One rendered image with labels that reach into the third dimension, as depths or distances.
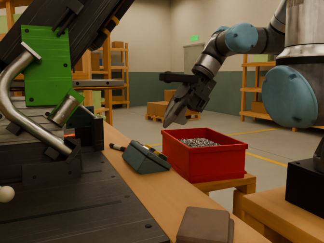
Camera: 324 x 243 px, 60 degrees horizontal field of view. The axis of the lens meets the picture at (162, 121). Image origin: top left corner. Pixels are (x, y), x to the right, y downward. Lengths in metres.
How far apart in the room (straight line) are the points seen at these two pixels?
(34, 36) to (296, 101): 0.63
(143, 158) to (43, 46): 0.39
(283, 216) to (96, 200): 0.39
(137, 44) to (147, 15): 1.12
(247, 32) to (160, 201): 0.49
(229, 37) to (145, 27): 10.04
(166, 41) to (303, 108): 10.68
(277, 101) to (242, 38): 0.27
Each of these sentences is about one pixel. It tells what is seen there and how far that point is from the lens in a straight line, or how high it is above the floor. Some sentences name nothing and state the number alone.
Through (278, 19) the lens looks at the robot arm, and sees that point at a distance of 0.85.
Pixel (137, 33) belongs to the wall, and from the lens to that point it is 10.63.
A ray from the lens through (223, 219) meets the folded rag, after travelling 0.46.
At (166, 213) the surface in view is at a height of 0.90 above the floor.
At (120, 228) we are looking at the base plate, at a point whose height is 0.90.
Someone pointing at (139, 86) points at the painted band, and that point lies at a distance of 10.56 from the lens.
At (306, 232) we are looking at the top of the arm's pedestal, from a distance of 0.64.
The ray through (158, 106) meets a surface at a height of 0.39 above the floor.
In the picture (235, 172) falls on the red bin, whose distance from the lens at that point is 0.99.
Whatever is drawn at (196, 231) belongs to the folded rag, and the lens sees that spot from 0.43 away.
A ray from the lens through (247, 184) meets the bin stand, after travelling 1.03.
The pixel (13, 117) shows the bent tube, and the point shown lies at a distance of 0.74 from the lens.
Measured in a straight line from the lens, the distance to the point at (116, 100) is 9.70.
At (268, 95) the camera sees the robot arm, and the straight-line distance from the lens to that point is 0.59.
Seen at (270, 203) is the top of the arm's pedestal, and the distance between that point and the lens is 0.73.
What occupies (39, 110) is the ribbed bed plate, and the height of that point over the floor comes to 1.06.
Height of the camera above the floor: 1.15
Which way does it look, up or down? 9 degrees down
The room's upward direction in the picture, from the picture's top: straight up
